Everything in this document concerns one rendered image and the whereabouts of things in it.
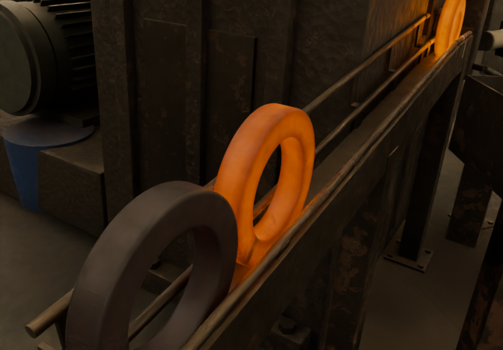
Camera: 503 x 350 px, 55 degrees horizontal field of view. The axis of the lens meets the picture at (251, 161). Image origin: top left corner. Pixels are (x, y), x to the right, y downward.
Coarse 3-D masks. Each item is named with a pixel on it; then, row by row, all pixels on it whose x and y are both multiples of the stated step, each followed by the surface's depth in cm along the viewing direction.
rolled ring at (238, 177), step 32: (256, 128) 48; (288, 128) 52; (224, 160) 47; (256, 160) 47; (288, 160) 60; (224, 192) 47; (288, 192) 60; (256, 224) 59; (288, 224) 59; (256, 256) 53
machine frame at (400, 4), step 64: (128, 0) 111; (192, 0) 100; (256, 0) 95; (320, 0) 88; (384, 0) 90; (128, 64) 116; (192, 64) 105; (256, 64) 100; (320, 64) 93; (384, 64) 102; (128, 128) 123; (192, 128) 111; (320, 128) 97; (128, 192) 131; (256, 192) 111; (192, 256) 126; (320, 320) 114
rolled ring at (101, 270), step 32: (160, 192) 38; (192, 192) 38; (128, 224) 35; (160, 224) 35; (192, 224) 39; (224, 224) 44; (96, 256) 34; (128, 256) 33; (224, 256) 46; (96, 288) 33; (128, 288) 34; (192, 288) 47; (224, 288) 47; (96, 320) 33; (128, 320) 35; (192, 320) 45
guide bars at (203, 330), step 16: (448, 48) 111; (400, 112) 83; (384, 128) 76; (368, 144) 71; (352, 160) 67; (336, 176) 64; (320, 192) 60; (304, 224) 58; (288, 240) 53; (272, 256) 51; (256, 272) 48; (240, 288) 46; (224, 304) 45; (208, 320) 43; (224, 320) 46; (192, 336) 42; (208, 336) 42
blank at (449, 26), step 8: (448, 0) 117; (456, 0) 116; (464, 0) 121; (448, 8) 116; (456, 8) 115; (464, 8) 124; (440, 16) 116; (448, 16) 116; (456, 16) 117; (440, 24) 117; (448, 24) 116; (456, 24) 125; (440, 32) 117; (448, 32) 116; (456, 32) 125; (440, 40) 118; (448, 40) 117; (440, 48) 120
